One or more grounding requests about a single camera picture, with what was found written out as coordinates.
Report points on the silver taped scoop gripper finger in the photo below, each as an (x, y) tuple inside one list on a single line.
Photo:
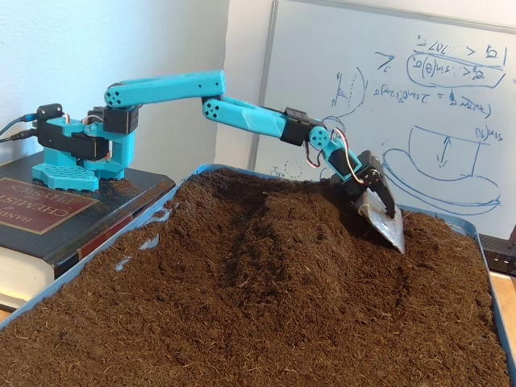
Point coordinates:
[(387, 223)]

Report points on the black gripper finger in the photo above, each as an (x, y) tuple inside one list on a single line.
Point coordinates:
[(383, 187)]

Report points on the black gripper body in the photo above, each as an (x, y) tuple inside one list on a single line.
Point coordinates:
[(372, 173)]

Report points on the black device with lights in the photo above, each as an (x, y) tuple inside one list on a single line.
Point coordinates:
[(502, 254)]

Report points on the brown soil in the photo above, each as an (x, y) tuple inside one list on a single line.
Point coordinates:
[(282, 302)]

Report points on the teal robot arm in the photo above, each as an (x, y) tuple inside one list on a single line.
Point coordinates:
[(169, 90)]

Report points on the person's right hand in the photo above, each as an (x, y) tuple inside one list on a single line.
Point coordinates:
[(513, 231)]

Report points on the blue plastic tray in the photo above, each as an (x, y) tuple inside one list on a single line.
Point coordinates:
[(463, 225)]

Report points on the whiteboard with blue sketches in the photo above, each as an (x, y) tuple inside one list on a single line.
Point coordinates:
[(383, 80)]

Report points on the black chemistry handbook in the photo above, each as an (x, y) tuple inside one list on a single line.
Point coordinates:
[(60, 217)]

